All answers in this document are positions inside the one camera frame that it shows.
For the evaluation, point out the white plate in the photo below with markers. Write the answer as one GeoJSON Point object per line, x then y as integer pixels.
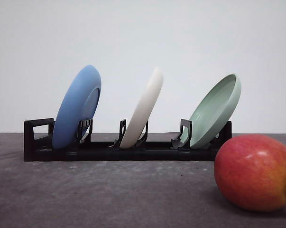
{"type": "Point", "coordinates": [142, 110]}

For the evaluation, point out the red pomegranate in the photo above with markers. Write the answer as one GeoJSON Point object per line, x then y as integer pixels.
{"type": "Point", "coordinates": [251, 171]}

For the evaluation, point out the blue plate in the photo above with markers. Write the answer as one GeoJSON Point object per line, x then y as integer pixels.
{"type": "Point", "coordinates": [78, 104]}

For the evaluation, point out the light green plate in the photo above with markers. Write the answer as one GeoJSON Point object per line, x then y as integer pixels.
{"type": "Point", "coordinates": [214, 110]}

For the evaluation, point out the black plastic plate rack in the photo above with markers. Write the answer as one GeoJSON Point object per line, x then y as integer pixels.
{"type": "Point", "coordinates": [38, 145]}

